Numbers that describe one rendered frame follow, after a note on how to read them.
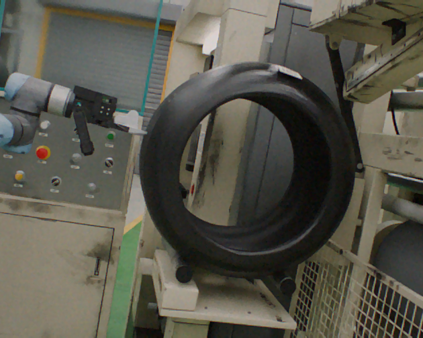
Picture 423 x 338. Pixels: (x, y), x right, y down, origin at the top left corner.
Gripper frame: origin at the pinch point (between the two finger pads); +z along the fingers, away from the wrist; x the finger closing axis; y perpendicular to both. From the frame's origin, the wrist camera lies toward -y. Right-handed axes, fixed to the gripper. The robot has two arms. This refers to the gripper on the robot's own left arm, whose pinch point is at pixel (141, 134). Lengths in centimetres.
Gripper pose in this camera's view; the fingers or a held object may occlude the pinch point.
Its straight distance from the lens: 134.2
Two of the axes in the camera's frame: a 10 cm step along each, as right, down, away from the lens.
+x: -1.7, -1.1, 9.8
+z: 9.4, 2.8, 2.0
